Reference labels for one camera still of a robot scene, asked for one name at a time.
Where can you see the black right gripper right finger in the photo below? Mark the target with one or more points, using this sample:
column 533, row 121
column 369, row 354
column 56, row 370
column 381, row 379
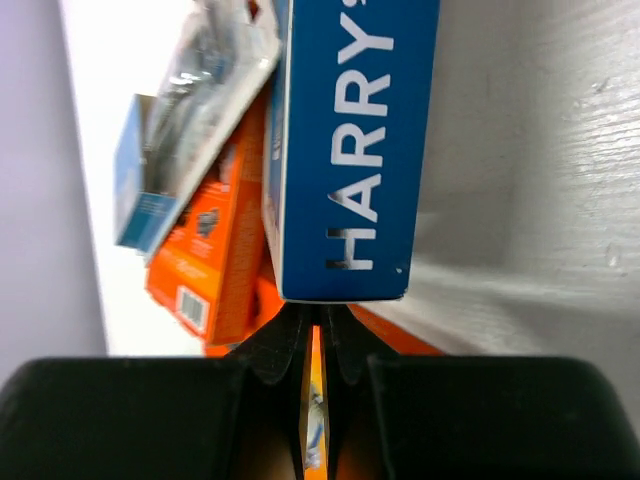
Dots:
column 394, row 416

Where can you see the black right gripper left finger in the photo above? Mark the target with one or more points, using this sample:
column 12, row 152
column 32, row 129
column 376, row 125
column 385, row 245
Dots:
column 234, row 417

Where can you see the blue Harry's razor box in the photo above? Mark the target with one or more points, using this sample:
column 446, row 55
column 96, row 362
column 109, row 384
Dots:
column 346, row 132

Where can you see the clear blister razor pack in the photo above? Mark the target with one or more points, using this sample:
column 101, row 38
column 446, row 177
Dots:
column 226, row 53

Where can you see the orange Gillette Fusion box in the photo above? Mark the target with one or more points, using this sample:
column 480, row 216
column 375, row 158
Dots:
column 395, row 332
column 313, row 410

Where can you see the orange Gillette Styler box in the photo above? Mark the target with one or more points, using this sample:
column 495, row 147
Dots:
column 205, row 271

